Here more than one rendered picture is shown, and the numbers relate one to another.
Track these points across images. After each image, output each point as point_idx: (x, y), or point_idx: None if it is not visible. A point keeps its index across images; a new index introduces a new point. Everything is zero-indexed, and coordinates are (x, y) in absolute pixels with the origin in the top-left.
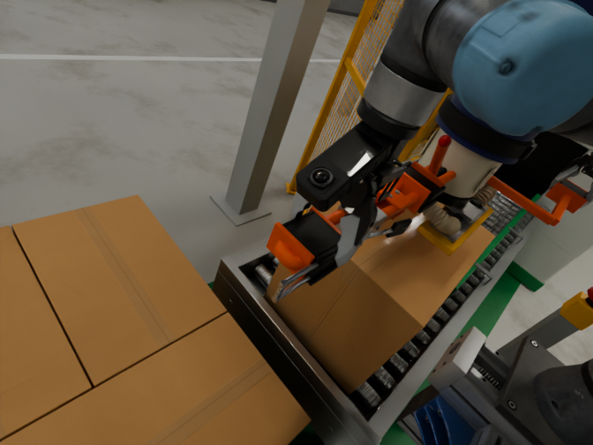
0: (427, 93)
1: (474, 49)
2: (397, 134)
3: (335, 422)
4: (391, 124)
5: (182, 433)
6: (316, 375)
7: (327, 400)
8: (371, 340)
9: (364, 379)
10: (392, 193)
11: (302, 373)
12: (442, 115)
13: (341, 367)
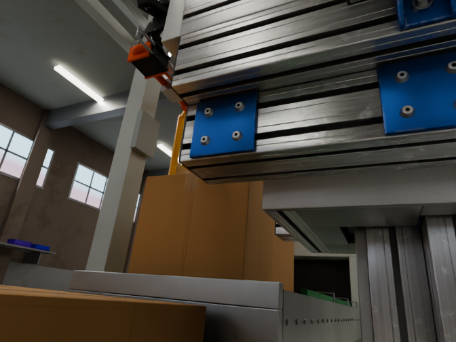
0: None
1: None
2: (169, 3)
3: (236, 315)
4: (165, 1)
5: (41, 292)
6: (196, 278)
7: (217, 294)
8: (228, 215)
9: (241, 262)
10: None
11: (182, 299)
12: None
13: (220, 277)
